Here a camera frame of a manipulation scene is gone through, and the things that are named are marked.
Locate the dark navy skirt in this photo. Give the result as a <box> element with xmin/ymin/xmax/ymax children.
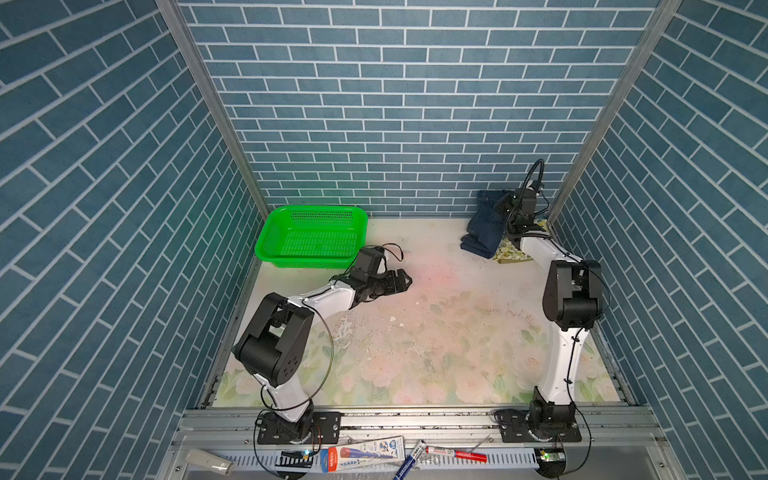
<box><xmin>460</xmin><ymin>190</ymin><xmax>510</xmax><ymax>259</ymax></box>

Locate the yellow floral skirt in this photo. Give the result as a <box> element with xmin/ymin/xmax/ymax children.
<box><xmin>492</xmin><ymin>220</ymin><xmax>548</xmax><ymax>264</ymax></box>

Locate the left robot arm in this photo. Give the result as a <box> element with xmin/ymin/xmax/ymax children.
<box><xmin>232</xmin><ymin>242</ymin><xmax>412</xmax><ymax>427</ymax></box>

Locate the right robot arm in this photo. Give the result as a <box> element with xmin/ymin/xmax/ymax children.
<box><xmin>504</xmin><ymin>182</ymin><xmax>603</xmax><ymax>441</ymax></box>

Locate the green plastic basket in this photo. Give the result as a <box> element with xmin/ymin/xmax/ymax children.
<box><xmin>255</xmin><ymin>205</ymin><xmax>368</xmax><ymax>269</ymax></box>

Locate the red blue toothpaste box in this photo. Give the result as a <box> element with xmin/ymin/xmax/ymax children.
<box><xmin>320</xmin><ymin>436</ymin><xmax>405</xmax><ymax>473</ymax></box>

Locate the blue marker pen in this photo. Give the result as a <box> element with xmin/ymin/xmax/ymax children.
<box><xmin>393</xmin><ymin>440</ymin><xmax>426</xmax><ymax>480</ymax></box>

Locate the red marker pen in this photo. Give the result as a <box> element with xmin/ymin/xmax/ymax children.
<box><xmin>426</xmin><ymin>445</ymin><xmax>488</xmax><ymax>463</ymax></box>

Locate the left black cable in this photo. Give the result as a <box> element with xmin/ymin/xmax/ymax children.
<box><xmin>253</xmin><ymin>242</ymin><xmax>406</xmax><ymax>478</ymax></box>

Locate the right black corrugated cable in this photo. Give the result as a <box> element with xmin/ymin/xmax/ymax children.
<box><xmin>523</xmin><ymin>158</ymin><xmax>546</xmax><ymax>196</ymax></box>

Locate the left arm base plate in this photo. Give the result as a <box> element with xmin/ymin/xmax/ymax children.
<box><xmin>256</xmin><ymin>411</ymin><xmax>342</xmax><ymax>445</ymax></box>

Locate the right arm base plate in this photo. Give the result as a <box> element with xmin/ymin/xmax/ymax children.
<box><xmin>492</xmin><ymin>405</ymin><xmax>582</xmax><ymax>443</ymax></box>

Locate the aluminium rail frame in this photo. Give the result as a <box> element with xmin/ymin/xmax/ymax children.
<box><xmin>158</xmin><ymin>403</ymin><xmax>684</xmax><ymax>479</ymax></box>

